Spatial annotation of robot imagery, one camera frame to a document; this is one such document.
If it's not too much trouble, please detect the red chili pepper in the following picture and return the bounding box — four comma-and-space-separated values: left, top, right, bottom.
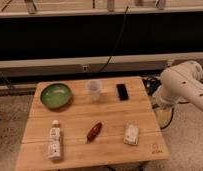
86, 122, 102, 142

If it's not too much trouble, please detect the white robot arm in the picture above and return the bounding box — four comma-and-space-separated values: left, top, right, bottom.
153, 61, 203, 111

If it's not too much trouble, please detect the black hanging cable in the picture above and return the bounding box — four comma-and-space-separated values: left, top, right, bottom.
95, 4, 130, 74

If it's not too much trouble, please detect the blue power adapter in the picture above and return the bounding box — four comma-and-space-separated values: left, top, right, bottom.
148, 82, 161, 96

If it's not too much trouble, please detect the white plastic bottle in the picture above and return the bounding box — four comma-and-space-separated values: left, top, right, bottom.
48, 120, 62, 161

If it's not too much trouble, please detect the clear plastic cup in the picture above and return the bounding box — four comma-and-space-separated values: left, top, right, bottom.
86, 80, 102, 101

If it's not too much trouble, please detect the black rectangular block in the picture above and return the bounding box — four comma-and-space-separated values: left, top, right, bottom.
117, 84, 129, 101

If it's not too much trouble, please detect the green ceramic bowl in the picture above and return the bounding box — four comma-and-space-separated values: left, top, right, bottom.
40, 83, 72, 109

